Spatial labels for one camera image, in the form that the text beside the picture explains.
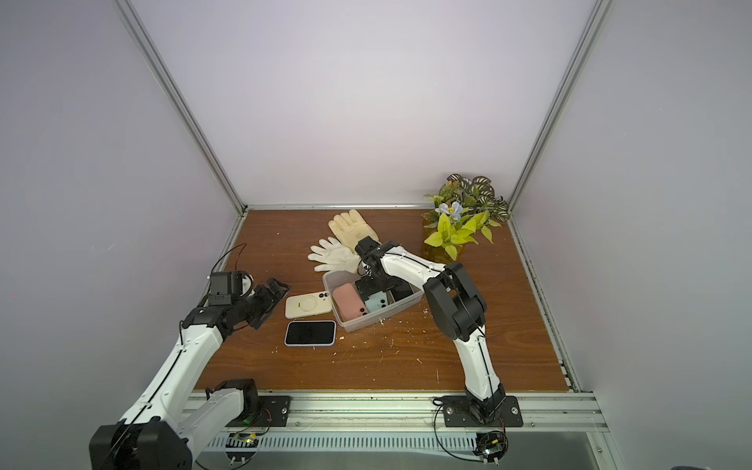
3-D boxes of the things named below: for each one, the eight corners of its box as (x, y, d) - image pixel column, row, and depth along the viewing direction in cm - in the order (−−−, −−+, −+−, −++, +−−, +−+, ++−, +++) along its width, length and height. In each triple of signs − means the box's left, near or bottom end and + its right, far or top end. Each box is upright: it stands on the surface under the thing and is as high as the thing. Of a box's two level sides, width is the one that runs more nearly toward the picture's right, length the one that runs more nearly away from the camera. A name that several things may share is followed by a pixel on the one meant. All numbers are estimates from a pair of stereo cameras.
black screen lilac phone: (284, 346, 87) (282, 343, 85) (289, 323, 91) (288, 320, 90) (335, 346, 87) (334, 343, 85) (337, 323, 91) (336, 320, 90)
